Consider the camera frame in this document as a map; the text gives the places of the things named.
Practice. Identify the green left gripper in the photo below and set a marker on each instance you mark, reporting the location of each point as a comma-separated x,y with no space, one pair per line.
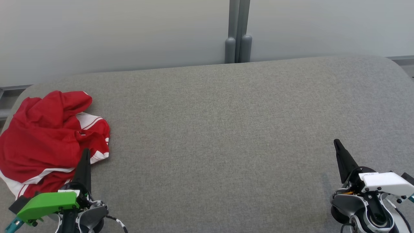
45,204

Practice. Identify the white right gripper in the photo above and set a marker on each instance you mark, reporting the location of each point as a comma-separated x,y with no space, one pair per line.
385,182

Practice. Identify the red and white basketball jersey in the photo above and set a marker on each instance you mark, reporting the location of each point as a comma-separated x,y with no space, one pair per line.
42,139

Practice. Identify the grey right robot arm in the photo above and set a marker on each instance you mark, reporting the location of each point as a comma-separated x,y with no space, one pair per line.
346,202

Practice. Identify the grey upholstered sofa cushion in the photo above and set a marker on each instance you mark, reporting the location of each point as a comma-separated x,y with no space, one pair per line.
226,145

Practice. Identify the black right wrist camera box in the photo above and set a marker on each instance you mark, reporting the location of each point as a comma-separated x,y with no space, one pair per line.
408,178

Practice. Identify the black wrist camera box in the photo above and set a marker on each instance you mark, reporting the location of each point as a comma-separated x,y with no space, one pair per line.
408,178
19,204

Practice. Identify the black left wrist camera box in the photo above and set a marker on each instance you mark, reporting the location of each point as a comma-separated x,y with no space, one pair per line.
19,204

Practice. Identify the grey metal frame rail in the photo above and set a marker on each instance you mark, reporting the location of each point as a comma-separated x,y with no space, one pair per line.
5,114

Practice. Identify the grey partition post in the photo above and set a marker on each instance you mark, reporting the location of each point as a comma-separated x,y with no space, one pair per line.
238,32

